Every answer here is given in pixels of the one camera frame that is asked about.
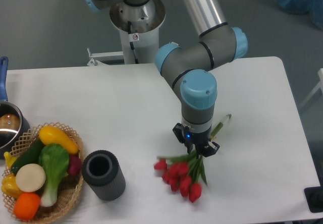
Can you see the yellow banana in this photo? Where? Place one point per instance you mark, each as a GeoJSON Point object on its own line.
{"type": "Point", "coordinates": [9, 159]}

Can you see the yellow squash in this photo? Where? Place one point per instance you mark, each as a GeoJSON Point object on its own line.
{"type": "Point", "coordinates": [53, 135]}

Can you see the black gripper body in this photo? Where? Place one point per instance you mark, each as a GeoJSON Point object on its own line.
{"type": "Point", "coordinates": [203, 145]}

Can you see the red tulip bouquet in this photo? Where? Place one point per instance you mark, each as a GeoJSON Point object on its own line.
{"type": "Point", "coordinates": [183, 172]}

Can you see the purple red radish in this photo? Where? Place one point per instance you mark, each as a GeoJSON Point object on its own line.
{"type": "Point", "coordinates": [75, 165]}

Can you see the yellow bell pepper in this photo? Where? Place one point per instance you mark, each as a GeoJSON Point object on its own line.
{"type": "Point", "coordinates": [9, 186]}

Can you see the black device at table edge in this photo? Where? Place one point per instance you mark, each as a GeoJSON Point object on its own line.
{"type": "Point", "coordinates": [314, 198]}

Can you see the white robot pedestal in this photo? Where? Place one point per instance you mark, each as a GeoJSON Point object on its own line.
{"type": "Point", "coordinates": [137, 48]}

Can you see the green bok choy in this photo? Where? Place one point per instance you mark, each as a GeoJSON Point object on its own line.
{"type": "Point", "coordinates": [54, 159]}

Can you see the blue handled saucepan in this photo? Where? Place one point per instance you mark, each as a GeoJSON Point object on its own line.
{"type": "Point", "coordinates": [13, 123]}

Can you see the dark grey ribbed vase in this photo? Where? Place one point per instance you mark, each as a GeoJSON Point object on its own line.
{"type": "Point", "coordinates": [102, 172]}

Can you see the orange fruit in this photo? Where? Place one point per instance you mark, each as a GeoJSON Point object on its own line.
{"type": "Point", "coordinates": [26, 206]}

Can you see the round beige bun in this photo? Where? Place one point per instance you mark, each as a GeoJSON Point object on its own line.
{"type": "Point", "coordinates": [30, 177]}

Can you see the white frame at right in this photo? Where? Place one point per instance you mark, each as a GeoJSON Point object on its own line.
{"type": "Point", "coordinates": [314, 94]}

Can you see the dark green cucumber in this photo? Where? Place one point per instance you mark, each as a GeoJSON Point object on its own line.
{"type": "Point", "coordinates": [31, 155]}

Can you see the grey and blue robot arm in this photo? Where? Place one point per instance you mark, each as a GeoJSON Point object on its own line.
{"type": "Point", "coordinates": [187, 71]}

